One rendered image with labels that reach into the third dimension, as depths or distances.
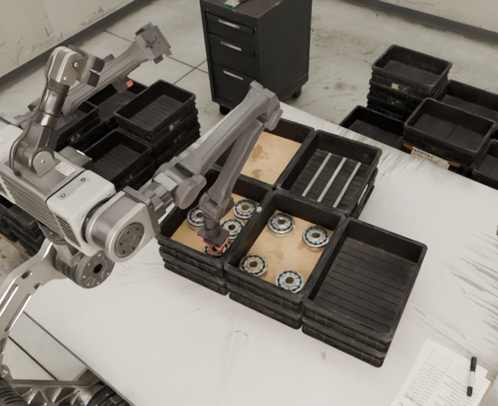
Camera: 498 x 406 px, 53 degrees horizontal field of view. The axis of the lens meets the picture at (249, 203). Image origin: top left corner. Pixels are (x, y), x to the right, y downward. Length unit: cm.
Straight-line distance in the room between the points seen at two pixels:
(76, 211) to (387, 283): 111
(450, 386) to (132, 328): 111
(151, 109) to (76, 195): 198
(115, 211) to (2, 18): 346
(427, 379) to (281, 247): 66
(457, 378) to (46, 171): 141
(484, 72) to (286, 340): 316
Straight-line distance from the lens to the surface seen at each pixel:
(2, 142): 143
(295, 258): 186
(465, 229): 224
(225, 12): 322
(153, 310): 195
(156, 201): 120
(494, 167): 304
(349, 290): 180
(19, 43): 465
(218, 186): 159
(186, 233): 196
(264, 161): 220
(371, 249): 192
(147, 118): 307
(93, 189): 120
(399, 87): 323
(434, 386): 185
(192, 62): 442
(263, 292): 174
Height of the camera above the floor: 235
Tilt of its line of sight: 48 degrees down
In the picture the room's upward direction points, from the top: 4 degrees counter-clockwise
